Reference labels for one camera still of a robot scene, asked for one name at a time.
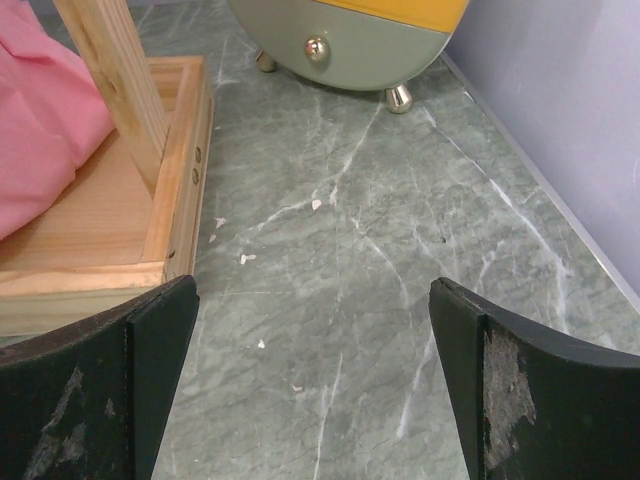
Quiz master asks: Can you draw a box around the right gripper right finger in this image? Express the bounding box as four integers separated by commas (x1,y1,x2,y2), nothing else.
428,278,639,479

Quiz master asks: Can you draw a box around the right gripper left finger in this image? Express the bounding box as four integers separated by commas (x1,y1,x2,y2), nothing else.
1,275,199,479

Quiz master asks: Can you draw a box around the pink t shirt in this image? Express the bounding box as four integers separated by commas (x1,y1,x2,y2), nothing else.
1,1,114,237

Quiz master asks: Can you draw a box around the round pastel drawer cabinet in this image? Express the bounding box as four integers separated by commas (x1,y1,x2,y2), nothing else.
229,0,469,114

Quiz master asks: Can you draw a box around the wooden clothes rack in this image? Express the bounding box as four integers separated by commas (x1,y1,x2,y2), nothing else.
1,1,214,337

